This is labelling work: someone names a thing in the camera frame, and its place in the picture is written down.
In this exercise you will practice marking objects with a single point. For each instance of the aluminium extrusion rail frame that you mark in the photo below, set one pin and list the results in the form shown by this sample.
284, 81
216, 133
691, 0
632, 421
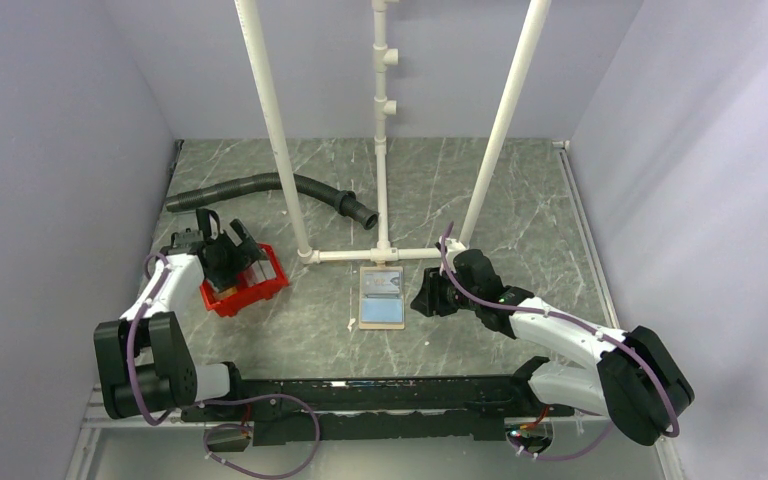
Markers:
531, 438

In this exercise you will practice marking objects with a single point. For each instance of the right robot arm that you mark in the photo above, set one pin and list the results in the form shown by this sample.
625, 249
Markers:
628, 376

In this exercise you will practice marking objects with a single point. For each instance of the white PVC pipe frame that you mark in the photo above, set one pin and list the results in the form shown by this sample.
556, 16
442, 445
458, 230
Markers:
384, 57

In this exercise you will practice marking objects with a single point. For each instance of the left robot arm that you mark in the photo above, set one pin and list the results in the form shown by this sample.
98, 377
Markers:
145, 367

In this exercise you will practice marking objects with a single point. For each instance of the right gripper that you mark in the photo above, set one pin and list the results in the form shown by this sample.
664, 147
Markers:
429, 300

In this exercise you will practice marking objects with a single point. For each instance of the white cards stack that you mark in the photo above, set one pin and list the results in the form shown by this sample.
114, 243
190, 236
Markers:
259, 272

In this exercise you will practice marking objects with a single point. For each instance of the blue white credit card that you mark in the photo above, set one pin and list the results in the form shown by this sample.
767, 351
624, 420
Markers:
382, 282

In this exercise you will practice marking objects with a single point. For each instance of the red plastic bin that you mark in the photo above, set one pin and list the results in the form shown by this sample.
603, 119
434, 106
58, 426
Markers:
230, 302

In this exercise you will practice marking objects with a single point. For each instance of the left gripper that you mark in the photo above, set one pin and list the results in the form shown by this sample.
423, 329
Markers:
243, 254

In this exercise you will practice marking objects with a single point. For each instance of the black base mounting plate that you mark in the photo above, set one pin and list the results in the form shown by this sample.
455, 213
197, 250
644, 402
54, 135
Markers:
280, 411

